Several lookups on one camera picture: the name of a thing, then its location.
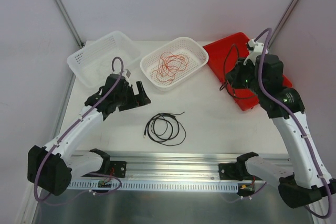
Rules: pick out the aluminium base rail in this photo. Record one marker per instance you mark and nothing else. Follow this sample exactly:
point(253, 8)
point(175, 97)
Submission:
point(175, 167)

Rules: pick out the left aluminium frame post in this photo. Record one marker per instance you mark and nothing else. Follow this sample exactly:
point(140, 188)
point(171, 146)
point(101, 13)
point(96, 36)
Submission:
point(67, 19)

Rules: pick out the white perforated oval basket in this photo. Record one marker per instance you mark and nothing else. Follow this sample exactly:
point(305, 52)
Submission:
point(173, 63)

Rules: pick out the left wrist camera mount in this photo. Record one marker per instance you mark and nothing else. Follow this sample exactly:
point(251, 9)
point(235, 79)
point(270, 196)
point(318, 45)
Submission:
point(126, 75)

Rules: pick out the aluminium frame post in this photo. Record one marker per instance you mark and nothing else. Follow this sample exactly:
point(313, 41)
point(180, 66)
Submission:
point(283, 20)
point(67, 19)

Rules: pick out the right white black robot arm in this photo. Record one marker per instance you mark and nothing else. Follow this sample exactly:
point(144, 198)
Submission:
point(309, 181)

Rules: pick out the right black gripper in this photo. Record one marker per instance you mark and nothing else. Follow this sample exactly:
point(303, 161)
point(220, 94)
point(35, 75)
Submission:
point(234, 76)

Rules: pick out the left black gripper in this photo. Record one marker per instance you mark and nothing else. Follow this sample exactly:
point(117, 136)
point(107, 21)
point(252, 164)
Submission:
point(132, 98)

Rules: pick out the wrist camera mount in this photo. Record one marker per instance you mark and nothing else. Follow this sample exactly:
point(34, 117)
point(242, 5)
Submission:
point(255, 49)
point(126, 75)

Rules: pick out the translucent white rectangular basket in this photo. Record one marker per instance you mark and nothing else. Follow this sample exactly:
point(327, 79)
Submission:
point(92, 63)

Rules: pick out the white slotted cable duct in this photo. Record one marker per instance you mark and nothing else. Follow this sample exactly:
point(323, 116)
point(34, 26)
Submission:
point(141, 185)

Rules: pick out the right aluminium frame post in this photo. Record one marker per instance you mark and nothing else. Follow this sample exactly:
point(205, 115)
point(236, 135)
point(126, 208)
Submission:
point(283, 20)

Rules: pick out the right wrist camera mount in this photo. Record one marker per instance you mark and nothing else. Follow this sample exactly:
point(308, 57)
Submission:
point(255, 49)

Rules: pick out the red plastic tray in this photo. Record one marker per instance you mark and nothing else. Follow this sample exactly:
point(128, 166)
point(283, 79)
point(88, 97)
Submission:
point(223, 55)

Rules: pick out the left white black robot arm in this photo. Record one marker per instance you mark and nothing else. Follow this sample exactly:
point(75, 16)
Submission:
point(52, 167)

